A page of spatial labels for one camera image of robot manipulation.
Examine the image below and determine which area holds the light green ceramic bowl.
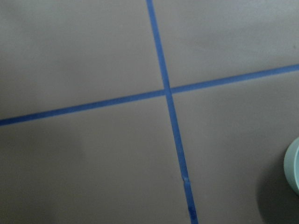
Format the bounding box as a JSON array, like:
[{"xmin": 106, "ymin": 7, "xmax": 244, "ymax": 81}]
[{"xmin": 284, "ymin": 138, "xmax": 299, "ymax": 195}]

